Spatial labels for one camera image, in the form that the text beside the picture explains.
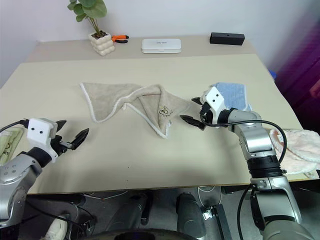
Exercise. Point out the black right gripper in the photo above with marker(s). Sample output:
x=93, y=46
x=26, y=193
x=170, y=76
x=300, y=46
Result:
x=206, y=112

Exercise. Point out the black rectangular box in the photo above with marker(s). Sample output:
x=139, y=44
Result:
x=227, y=38

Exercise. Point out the white flat case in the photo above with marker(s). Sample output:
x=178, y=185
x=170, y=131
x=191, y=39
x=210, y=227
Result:
x=161, y=46

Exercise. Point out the dark rounded robot torso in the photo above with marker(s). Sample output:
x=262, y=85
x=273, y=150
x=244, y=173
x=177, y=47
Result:
x=140, y=235

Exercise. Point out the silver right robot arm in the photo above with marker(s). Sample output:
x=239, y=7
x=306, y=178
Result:
x=256, y=141

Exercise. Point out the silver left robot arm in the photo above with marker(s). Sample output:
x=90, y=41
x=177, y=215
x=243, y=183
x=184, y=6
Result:
x=15, y=172

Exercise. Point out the white shoe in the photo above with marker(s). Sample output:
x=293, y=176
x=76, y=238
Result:
x=56, y=228

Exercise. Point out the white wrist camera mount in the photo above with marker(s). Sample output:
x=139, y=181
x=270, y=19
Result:
x=215, y=98
x=39, y=133

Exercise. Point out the white bubble plant pot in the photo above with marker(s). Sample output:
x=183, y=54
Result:
x=102, y=44

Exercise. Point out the green leafy plant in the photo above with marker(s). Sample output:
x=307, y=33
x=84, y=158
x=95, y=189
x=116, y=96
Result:
x=90, y=10

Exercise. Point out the dark grey robot leg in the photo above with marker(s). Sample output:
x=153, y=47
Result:
x=190, y=215
x=137, y=207

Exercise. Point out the blue cloth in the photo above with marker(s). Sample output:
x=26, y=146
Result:
x=233, y=93

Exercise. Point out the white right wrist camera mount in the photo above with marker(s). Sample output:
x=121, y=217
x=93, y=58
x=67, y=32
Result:
x=215, y=98

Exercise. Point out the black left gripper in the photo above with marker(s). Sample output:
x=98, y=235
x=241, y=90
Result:
x=58, y=146

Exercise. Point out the beige towel with embroidery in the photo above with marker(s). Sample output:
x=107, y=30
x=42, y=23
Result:
x=107, y=100

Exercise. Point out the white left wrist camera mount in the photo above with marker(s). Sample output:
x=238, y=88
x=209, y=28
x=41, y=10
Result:
x=39, y=133

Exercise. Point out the blue plastic object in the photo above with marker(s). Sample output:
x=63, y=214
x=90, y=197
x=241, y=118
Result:
x=273, y=74

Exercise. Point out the pink fluffy towel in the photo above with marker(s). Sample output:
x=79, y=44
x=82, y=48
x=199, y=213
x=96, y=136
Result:
x=300, y=147

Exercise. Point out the black metal bar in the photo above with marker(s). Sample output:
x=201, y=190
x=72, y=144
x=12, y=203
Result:
x=221, y=220

